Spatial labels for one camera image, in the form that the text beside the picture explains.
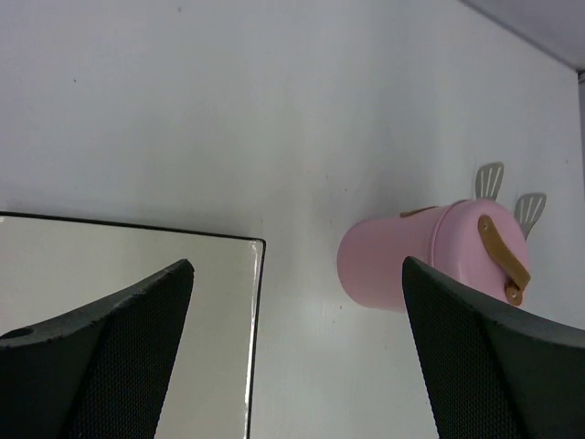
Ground steel food tongs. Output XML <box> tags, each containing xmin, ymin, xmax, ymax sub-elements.
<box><xmin>474</xmin><ymin>162</ymin><xmax>548</xmax><ymax>239</ymax></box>

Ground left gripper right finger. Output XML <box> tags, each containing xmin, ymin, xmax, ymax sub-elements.
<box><xmin>402</xmin><ymin>257</ymin><xmax>584</xmax><ymax>438</ymax></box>

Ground pink cylindrical lunch box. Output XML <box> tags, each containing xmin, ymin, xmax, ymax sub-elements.
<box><xmin>336</xmin><ymin>200</ymin><xmax>532</xmax><ymax>314</ymax></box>

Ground white square plate black rim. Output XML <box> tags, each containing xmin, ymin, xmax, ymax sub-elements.
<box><xmin>1</xmin><ymin>213</ymin><xmax>265</xmax><ymax>438</ymax></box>

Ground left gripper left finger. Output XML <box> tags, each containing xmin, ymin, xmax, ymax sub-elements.
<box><xmin>1</xmin><ymin>260</ymin><xmax>194</xmax><ymax>438</ymax></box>

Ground pink lid with brown strap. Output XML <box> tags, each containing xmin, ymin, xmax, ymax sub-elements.
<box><xmin>430</xmin><ymin>199</ymin><xmax>531</xmax><ymax>306</ymax></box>

